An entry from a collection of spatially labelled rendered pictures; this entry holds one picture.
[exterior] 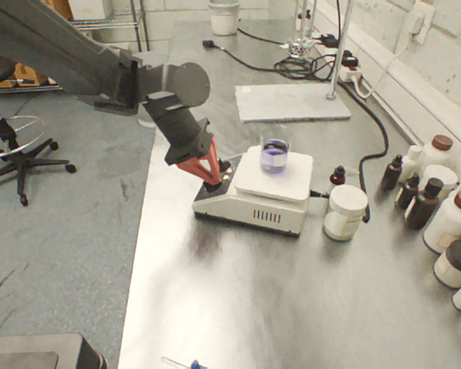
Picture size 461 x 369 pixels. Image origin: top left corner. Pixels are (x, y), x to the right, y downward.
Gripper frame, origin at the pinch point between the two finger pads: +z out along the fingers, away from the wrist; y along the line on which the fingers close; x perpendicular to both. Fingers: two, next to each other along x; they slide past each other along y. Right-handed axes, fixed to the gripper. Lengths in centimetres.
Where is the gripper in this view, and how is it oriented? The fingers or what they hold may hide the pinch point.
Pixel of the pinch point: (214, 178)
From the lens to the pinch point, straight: 56.7
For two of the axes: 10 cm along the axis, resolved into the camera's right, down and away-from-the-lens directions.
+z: 4.8, 7.3, 4.8
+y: 0.8, -5.8, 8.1
